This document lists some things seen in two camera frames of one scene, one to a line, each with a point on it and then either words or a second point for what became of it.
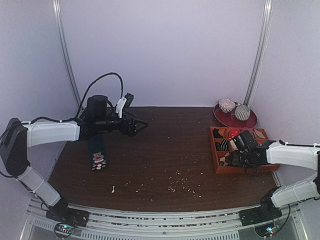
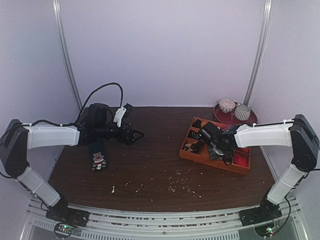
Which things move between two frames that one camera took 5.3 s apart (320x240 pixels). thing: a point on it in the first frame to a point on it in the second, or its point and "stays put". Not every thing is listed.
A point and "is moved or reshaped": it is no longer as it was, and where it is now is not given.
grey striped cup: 242,112 stays put
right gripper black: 230,160 to 203,130
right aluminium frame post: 263,42 stays put
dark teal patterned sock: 98,153 stays put
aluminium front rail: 217,225 stays put
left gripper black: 131,131 to 129,140
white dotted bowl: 226,105 stays put
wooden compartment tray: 222,145 is moved or reshaped
